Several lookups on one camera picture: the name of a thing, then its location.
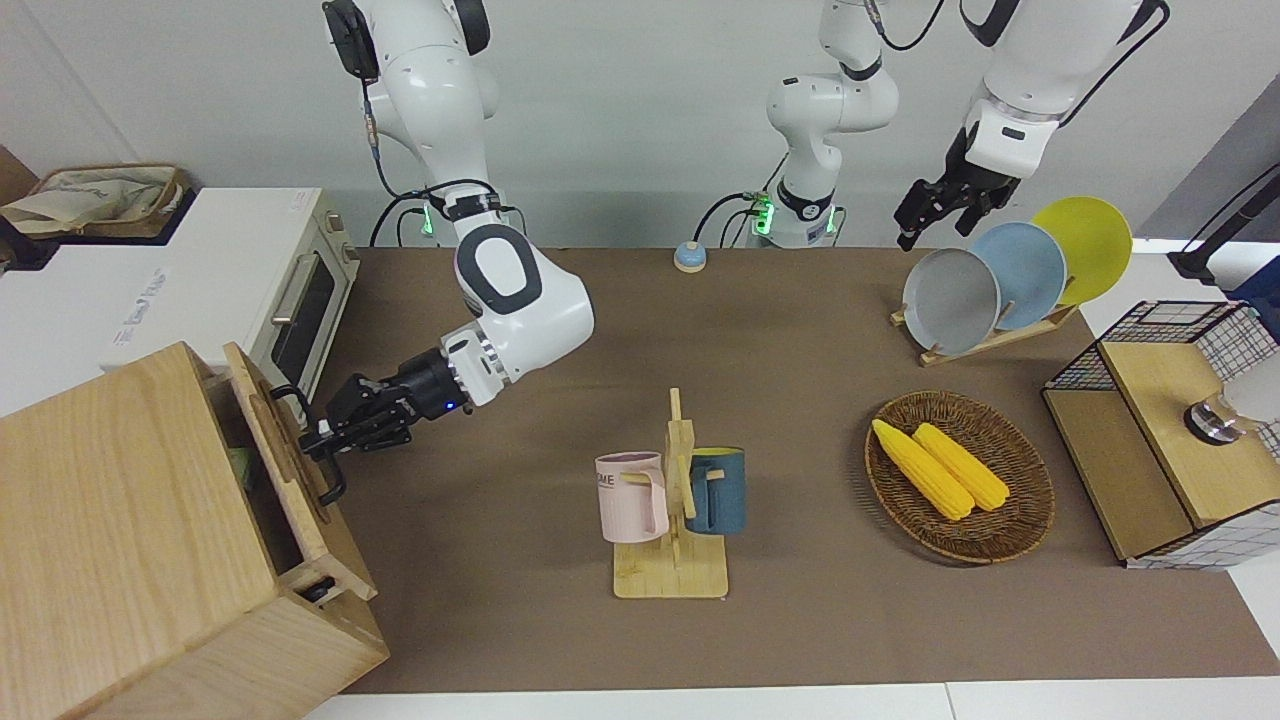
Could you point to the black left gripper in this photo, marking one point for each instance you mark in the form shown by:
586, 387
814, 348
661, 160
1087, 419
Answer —
950, 190

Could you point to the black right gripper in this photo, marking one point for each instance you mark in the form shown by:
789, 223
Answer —
375, 410

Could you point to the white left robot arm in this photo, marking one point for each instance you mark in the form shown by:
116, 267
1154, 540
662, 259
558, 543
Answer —
830, 100

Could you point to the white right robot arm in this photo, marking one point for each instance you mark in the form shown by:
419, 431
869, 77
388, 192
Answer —
520, 320

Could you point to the light wooden drawer cabinet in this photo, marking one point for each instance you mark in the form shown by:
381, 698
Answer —
100, 520

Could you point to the grey plate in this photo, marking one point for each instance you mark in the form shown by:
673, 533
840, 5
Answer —
950, 300

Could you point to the green packet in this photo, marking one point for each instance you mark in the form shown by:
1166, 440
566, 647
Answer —
240, 470

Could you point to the light blue plate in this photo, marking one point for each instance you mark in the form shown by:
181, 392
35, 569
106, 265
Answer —
1030, 270

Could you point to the wooden plate rack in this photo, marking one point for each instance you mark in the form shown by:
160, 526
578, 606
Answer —
960, 352

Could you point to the yellow plate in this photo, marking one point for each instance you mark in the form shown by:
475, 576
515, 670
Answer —
1095, 240

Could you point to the white toaster oven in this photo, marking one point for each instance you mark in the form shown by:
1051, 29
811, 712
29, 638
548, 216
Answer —
220, 270

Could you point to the yellow corn cob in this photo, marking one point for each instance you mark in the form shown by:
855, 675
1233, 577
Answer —
965, 468
925, 472

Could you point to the blue round button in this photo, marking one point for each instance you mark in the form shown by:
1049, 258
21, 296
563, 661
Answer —
690, 257

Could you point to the round wicker basket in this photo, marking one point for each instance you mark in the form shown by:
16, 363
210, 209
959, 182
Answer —
1020, 470

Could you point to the black flat tray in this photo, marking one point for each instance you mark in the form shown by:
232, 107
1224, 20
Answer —
150, 228

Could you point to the pink mug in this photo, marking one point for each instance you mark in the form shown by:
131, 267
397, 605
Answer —
625, 505

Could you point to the blue box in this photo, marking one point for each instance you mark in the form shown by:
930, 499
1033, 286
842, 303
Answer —
1258, 285

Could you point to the white silver cylinder device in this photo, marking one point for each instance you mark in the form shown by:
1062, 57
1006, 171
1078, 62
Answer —
1215, 420

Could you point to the dark blue mug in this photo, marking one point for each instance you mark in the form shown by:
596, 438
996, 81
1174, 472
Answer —
725, 495

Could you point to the wooden mug rack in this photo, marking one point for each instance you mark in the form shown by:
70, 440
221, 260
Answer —
670, 575

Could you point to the brown table mat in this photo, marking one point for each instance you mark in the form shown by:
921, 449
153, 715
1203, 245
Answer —
800, 620

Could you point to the black camera stand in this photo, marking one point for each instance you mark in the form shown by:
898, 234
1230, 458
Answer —
1215, 235

